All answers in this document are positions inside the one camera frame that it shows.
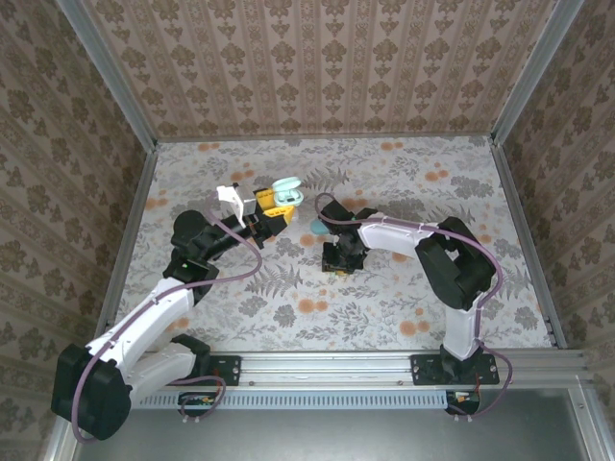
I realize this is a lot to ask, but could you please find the floral patterned tablecloth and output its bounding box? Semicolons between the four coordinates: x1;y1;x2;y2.
122;136;554;354

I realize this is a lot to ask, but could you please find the grey metal panel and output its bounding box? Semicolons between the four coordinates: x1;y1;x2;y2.
42;386;615;461

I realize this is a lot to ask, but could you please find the aluminium table side rail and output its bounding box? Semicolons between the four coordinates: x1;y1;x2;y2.
489;141;569;351
90;143;160;352

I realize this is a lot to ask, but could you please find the aluminium mounting rail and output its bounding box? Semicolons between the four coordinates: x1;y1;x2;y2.
71;350;595;389

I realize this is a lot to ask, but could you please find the grey slotted cable duct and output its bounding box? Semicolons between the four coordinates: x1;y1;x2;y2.
132;389;477;410

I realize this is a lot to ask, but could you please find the black electronics box with wires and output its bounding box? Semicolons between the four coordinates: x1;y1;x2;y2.
178;391;218;418
444;389;481;417

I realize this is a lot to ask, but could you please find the aluminium frame post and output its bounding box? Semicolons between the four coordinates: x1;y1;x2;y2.
56;0;159;153
490;0;586;145

